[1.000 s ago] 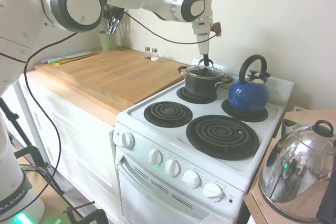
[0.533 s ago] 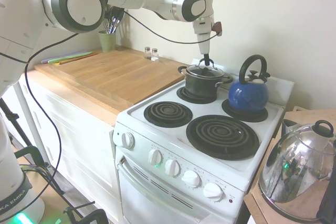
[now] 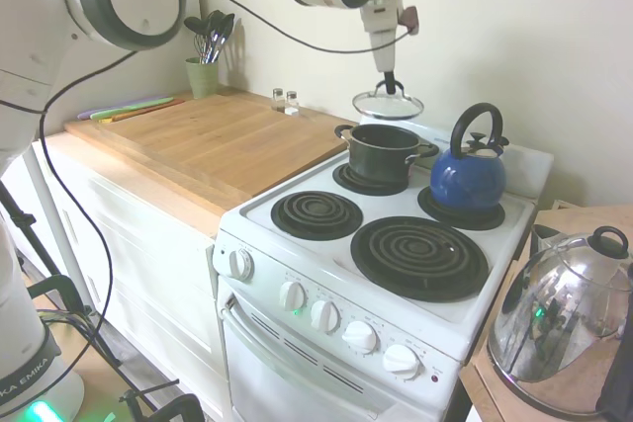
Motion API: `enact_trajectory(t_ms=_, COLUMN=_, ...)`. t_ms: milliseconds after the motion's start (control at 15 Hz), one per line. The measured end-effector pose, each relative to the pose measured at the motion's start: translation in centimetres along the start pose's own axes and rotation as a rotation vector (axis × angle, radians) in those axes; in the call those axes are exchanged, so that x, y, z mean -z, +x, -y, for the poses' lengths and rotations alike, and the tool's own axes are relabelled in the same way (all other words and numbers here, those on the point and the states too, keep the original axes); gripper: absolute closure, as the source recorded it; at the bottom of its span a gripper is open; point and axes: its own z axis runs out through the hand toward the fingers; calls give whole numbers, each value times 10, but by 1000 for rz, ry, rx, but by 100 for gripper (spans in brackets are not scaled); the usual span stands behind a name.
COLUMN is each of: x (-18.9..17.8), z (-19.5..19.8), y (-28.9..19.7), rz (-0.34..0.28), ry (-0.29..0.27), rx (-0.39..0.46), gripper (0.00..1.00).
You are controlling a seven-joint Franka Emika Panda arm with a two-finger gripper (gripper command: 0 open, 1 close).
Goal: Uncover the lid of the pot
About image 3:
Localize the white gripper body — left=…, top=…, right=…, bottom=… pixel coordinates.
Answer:
left=358, top=0, right=404, bottom=74

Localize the glass pot lid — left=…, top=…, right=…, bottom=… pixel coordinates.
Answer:
left=351, top=79, right=425, bottom=122

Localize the black cooking pot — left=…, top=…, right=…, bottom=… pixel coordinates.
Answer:
left=333, top=123, right=441, bottom=184

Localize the small black coil burner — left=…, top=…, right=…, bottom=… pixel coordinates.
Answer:
left=416, top=185, right=507, bottom=232
left=331, top=161, right=414, bottom=198
left=270, top=190, right=365, bottom=241

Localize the blue tea kettle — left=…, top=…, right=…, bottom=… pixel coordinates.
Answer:
left=428, top=102, right=511, bottom=212

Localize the black kitchen ladle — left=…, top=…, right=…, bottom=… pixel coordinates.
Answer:
left=210, top=11, right=236, bottom=65

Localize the large black coil burner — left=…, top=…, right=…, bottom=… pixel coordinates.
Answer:
left=349, top=214, right=491, bottom=303

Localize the metal whisk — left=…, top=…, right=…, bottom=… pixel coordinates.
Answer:
left=193, top=32, right=212, bottom=64

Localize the large wooden cutting board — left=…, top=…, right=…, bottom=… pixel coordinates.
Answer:
left=63, top=94, right=360, bottom=199

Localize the green utensil holder cup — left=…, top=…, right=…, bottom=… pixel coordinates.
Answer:
left=185, top=55, right=221, bottom=101

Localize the black kitchen spoon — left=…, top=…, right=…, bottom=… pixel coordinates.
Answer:
left=183, top=16, right=208, bottom=63

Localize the white stove knob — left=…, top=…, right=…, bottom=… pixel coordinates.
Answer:
left=381, top=342, right=422, bottom=383
left=227, top=248, right=255, bottom=281
left=341, top=319, right=380, bottom=356
left=278, top=280, right=308, bottom=312
left=310, top=298, right=341, bottom=333

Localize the orange knife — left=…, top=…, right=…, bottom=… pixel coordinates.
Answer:
left=98, top=99, right=187, bottom=124

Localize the shiny silver kettle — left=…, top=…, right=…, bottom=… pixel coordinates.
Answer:
left=486, top=223, right=633, bottom=416

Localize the white kitchen cabinet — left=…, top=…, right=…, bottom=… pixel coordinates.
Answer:
left=30, top=138, right=234, bottom=422

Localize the white electric stove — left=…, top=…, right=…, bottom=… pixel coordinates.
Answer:
left=212, top=118, right=555, bottom=422

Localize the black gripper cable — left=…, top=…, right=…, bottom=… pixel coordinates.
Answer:
left=212, top=0, right=413, bottom=54

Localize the white oven door handle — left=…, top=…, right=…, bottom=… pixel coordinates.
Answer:
left=219, top=293, right=392, bottom=416

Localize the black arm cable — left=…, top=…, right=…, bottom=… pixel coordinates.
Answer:
left=0, top=47, right=145, bottom=359

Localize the black robot stand frame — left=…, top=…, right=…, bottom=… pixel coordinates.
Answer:
left=0, top=179, right=205, bottom=422

